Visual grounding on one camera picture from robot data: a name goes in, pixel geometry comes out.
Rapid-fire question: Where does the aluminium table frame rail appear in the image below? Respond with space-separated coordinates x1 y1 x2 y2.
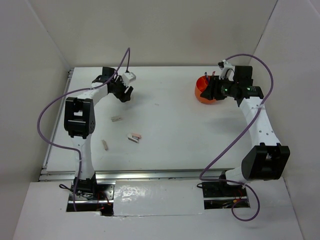
37 66 279 182

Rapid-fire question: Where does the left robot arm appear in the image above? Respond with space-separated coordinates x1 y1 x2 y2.
64 67 136 200

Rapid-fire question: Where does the beige small eraser stick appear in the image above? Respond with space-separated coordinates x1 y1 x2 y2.
101 139 109 151

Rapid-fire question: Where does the white eraser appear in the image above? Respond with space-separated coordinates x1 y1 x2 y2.
111 115 123 122

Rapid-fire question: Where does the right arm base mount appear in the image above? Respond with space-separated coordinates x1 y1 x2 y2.
196 181 250 210

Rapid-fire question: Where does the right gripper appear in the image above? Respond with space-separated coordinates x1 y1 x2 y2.
200 75 239 101

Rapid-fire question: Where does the blue pen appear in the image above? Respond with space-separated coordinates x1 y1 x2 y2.
204 72 210 83

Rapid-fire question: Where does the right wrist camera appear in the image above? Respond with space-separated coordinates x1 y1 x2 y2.
217 59 235 80

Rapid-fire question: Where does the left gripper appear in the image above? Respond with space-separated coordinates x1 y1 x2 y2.
110 75 134 103

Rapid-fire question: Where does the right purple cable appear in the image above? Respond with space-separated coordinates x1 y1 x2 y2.
199 53 275 222

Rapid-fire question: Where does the purple cable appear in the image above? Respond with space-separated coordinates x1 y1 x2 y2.
199 53 275 222
36 47 131 213

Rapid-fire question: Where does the white foam cover panel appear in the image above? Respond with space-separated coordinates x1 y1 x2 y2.
113 180 205 217

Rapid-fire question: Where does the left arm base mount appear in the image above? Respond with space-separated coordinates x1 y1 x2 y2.
59 182 116 217

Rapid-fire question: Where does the orange round organizer container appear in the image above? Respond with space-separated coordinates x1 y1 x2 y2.
194 75 216 105

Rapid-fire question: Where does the pink white mini stapler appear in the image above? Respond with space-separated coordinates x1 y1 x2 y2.
127 133 142 144

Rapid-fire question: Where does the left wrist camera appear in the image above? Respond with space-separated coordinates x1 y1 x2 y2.
121 72 136 86

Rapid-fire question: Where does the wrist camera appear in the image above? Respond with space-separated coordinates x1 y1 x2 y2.
121 72 136 86
217 59 235 80

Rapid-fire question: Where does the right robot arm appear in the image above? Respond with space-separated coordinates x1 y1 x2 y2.
200 61 290 196

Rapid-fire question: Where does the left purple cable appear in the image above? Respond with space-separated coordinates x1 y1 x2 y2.
36 47 131 213

